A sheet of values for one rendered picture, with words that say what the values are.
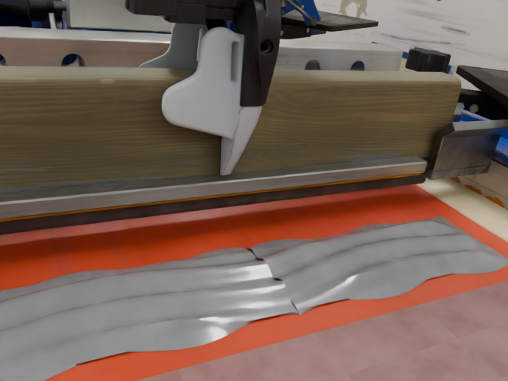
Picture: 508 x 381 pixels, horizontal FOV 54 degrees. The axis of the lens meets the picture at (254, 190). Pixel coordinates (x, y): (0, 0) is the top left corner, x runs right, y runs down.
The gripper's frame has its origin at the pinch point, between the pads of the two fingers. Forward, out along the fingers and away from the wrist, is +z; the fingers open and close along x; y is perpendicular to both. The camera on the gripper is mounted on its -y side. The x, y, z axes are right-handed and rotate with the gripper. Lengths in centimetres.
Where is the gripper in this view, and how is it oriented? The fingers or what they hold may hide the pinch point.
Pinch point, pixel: (223, 143)
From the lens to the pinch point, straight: 34.6
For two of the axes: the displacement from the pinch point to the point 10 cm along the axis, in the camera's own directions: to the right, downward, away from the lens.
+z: -1.2, 9.0, 4.3
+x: 4.4, 4.3, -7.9
